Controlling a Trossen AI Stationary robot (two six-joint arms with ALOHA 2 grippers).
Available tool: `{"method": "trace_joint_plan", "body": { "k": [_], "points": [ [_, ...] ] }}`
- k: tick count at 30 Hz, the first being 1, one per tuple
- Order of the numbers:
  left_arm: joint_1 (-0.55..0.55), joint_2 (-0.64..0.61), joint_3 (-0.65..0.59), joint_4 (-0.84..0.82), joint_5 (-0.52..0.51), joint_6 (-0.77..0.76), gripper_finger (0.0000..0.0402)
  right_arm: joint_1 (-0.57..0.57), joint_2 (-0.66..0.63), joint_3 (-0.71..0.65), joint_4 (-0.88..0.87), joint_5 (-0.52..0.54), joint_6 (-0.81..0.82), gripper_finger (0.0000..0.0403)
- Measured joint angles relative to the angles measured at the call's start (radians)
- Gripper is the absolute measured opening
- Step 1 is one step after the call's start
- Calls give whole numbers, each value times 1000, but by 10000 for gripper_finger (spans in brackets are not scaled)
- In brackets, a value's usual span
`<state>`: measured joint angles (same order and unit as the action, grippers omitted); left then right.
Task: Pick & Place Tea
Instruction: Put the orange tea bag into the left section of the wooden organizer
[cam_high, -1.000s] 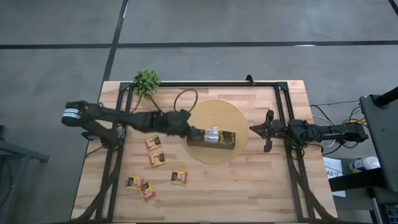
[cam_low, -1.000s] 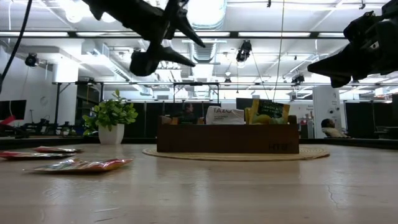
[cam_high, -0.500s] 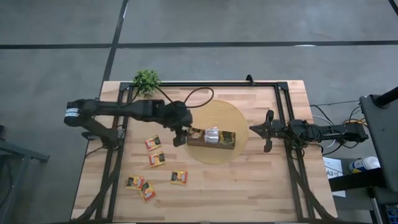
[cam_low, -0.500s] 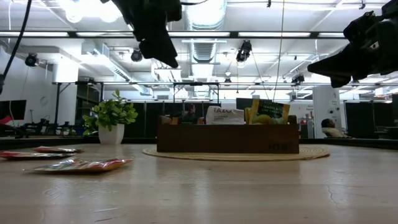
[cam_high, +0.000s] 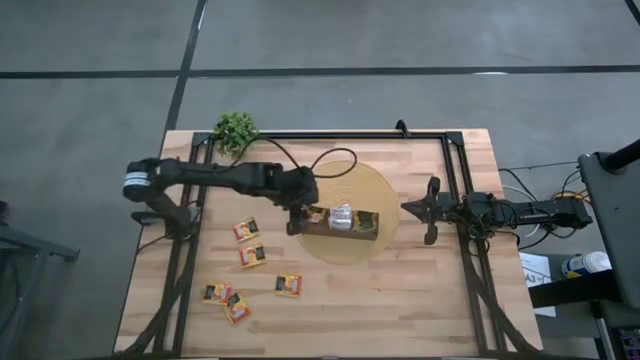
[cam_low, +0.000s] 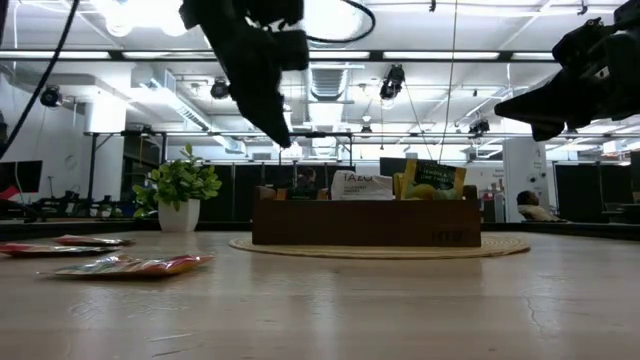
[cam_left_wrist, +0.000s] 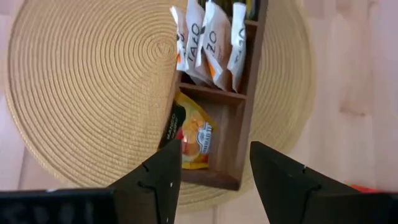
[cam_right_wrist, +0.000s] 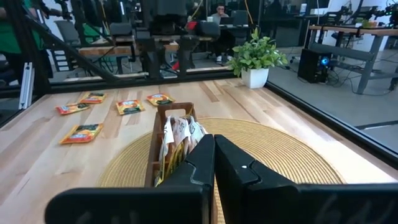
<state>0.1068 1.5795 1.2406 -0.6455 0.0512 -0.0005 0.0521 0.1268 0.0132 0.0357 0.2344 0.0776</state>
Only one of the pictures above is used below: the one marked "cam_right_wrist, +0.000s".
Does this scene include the wooden workbench grey legs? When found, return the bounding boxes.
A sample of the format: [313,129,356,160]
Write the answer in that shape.
[307,24,398,95]

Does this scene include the person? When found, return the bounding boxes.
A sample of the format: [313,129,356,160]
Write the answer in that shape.
[0,0,43,82]
[210,3,234,63]

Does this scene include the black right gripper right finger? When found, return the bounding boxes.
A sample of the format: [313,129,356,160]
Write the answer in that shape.
[215,134,398,224]

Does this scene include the black aluminium table frame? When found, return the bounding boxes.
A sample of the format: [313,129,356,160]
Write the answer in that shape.
[0,0,398,170]

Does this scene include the wooden background table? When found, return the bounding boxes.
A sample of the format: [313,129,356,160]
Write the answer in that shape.
[77,39,181,58]

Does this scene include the grey office chair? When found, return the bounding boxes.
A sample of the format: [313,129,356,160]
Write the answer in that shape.
[54,20,80,47]

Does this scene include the black computer tower blue light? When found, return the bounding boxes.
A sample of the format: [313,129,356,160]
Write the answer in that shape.
[297,48,331,84]

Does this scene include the potted green plant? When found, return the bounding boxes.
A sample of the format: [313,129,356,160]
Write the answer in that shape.
[226,27,289,90]

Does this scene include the black office chair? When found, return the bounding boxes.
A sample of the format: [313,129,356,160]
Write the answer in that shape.
[108,22,135,47]

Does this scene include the round woven straw placemat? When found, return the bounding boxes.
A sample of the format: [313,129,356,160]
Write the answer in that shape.
[98,117,346,224]

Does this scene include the orange black tea packet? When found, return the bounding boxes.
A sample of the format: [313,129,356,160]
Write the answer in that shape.
[55,102,91,116]
[79,91,107,105]
[59,123,104,145]
[146,92,176,107]
[115,99,146,116]

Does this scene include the brown wooden tea organizer box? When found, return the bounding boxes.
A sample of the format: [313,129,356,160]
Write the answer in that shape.
[144,101,218,224]

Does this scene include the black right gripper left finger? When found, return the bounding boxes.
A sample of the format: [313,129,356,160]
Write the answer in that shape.
[44,133,216,224]

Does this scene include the silver aluminium extrusion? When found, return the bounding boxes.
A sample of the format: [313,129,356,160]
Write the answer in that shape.
[18,62,35,110]

